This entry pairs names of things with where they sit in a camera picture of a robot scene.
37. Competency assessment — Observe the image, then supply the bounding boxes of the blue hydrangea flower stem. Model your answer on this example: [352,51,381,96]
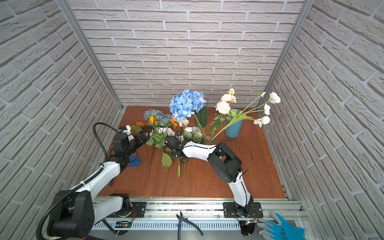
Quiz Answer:
[170,90,208,138]

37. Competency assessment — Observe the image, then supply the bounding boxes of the peach rose flower stem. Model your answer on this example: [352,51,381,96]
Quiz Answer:
[210,88,237,135]

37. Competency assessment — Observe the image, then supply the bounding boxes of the white ranunculus flower stem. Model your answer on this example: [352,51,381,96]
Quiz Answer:
[213,92,281,140]

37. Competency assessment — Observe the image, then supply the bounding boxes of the clear glass vase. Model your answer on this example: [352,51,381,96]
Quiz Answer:
[203,133,214,145]

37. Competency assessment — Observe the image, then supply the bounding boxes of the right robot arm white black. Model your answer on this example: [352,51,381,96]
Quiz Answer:
[165,136,254,215]

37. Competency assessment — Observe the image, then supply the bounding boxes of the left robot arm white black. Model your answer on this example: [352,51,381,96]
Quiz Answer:
[36,130,150,240]

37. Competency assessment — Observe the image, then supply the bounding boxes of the teal ceramic vase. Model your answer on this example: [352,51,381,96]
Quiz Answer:
[225,109,243,139]

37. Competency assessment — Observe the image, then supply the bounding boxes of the orange gerbera flower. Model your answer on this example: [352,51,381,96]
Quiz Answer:
[130,121,150,133]

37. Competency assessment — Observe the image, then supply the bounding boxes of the red gerbera flower stem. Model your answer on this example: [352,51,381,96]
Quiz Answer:
[162,146,173,197]

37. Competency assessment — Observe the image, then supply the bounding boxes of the white lilac bouquet left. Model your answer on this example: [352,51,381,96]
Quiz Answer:
[147,127,175,166]

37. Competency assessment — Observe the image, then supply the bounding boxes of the white lilac bouquet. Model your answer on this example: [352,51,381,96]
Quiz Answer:
[147,127,175,166]
[181,125,205,175]

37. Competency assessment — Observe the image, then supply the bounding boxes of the white lilac bouquet right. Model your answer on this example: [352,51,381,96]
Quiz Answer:
[181,125,205,175]

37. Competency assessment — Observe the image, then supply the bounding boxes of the blue oval dish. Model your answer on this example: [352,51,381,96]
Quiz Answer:
[126,156,141,167]

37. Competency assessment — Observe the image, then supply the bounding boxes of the orange yellow flower stem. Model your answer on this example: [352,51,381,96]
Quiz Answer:
[148,115,190,128]

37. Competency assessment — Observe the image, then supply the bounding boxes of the dusty blue hydrangea stem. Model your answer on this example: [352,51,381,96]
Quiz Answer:
[144,109,172,127]

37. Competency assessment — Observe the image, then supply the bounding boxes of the blue grey work glove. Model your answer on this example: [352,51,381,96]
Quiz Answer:
[257,212,305,240]

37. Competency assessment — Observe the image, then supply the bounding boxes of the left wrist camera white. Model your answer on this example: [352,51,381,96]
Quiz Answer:
[118,125,134,141]

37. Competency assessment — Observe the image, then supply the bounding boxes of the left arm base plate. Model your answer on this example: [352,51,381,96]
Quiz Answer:
[108,202,147,219]

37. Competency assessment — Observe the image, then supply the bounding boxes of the aluminium mounting rail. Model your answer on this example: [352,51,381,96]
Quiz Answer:
[106,197,307,231]

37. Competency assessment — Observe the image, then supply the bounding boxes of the blue handled pliers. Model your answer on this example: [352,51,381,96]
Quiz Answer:
[177,212,204,240]

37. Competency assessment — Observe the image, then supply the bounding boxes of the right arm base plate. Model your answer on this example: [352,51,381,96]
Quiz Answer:
[223,202,264,219]

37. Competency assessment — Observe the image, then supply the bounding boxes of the black corrugated cable conduit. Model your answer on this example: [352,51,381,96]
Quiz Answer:
[35,122,127,240]

